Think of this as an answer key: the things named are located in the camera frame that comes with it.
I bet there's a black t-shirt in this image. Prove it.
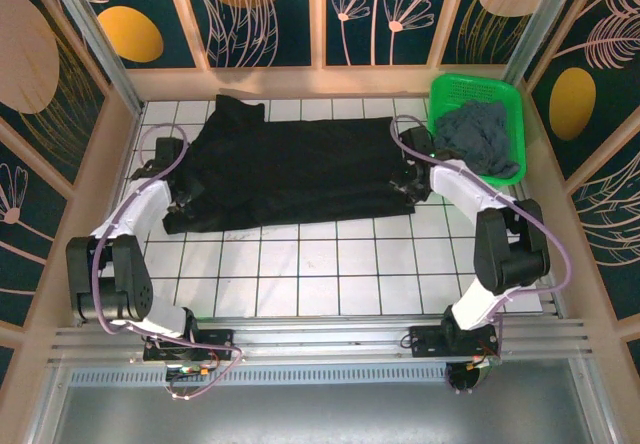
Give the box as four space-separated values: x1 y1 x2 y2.
161 93 419 237

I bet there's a grey-blue t-shirt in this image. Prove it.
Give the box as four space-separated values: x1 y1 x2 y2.
432 99 522 180

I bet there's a green plastic laundry basket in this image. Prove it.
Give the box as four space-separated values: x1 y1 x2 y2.
424 72 528 188

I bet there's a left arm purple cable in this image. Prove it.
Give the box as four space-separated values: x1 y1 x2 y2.
89 123 245 401

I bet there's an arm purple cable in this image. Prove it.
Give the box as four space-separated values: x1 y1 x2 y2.
89 123 245 401
389 115 574 396

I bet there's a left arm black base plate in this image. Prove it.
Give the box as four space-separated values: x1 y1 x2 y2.
142 328 237 364

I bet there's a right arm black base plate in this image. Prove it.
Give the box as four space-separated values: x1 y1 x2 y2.
408 324 502 359

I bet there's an aluminium corner post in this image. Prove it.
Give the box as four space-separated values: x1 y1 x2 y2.
503 0 599 86
39 0 147 116

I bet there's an aluminium mounting rail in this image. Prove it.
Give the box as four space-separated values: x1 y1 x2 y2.
47 315 594 366

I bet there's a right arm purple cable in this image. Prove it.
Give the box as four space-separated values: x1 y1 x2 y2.
389 115 574 396

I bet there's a small circuit board with wires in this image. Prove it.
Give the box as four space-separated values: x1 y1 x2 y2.
165 362 222 381

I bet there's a slotted grey cable duct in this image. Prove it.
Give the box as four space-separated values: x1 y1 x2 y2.
69 365 452 386

